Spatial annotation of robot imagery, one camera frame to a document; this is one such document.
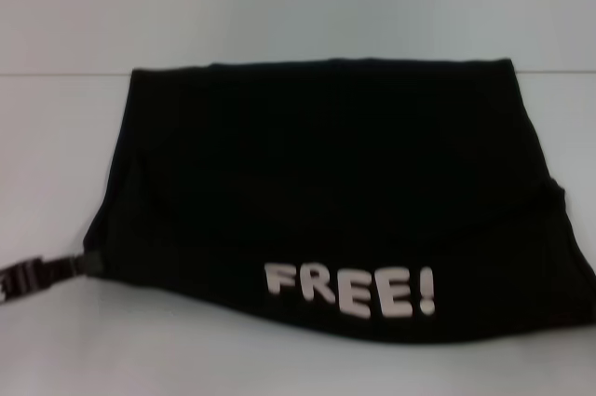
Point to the black shirt with FREE print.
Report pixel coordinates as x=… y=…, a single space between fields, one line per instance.
x=302 y=172

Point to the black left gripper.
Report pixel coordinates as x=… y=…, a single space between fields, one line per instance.
x=23 y=282

